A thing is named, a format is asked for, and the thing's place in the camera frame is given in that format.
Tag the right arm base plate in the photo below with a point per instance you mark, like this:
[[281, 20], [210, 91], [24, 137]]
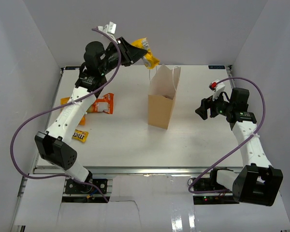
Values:
[[212, 194]]

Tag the aluminium table front rail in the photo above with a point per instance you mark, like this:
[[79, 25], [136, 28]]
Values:
[[132, 170]]

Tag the blue label corner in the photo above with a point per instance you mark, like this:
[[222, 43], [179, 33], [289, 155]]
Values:
[[72, 68], [216, 67]]

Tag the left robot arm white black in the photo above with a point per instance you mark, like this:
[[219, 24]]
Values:
[[53, 144]]

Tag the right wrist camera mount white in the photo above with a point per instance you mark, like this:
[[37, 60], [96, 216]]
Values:
[[217, 88]]

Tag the blue label right corner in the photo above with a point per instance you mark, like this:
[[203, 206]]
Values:
[[216, 67]]

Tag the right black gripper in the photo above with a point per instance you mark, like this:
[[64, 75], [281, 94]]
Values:
[[210, 108]]

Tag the small yellow candy packet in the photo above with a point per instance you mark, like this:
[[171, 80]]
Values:
[[80, 135]]

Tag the small yellow snack packet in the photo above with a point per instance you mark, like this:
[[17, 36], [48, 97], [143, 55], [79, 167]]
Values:
[[149, 60]]

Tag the brown paper bag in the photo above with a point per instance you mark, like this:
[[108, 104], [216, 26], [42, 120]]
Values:
[[161, 96]]

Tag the blue label left corner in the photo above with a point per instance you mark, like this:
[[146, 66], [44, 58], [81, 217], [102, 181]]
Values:
[[72, 68]]

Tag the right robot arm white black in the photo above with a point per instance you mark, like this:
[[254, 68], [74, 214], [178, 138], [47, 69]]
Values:
[[258, 182]]

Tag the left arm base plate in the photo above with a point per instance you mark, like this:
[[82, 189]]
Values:
[[75, 188]]

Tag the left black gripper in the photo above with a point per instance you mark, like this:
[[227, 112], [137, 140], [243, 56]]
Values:
[[124, 51]]

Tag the orange snack packet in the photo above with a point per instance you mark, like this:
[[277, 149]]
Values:
[[105, 104]]

